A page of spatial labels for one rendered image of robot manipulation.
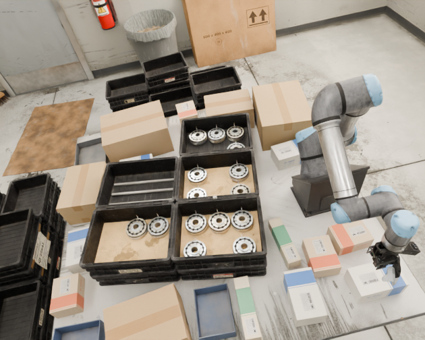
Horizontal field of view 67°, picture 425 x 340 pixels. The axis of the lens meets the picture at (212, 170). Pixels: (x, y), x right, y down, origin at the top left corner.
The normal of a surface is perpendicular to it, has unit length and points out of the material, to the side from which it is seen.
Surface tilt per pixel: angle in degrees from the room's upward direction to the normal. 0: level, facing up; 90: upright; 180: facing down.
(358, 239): 0
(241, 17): 78
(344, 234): 0
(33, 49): 90
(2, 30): 90
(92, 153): 0
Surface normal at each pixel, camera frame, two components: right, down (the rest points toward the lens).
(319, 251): -0.13, -0.65
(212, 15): 0.18, 0.59
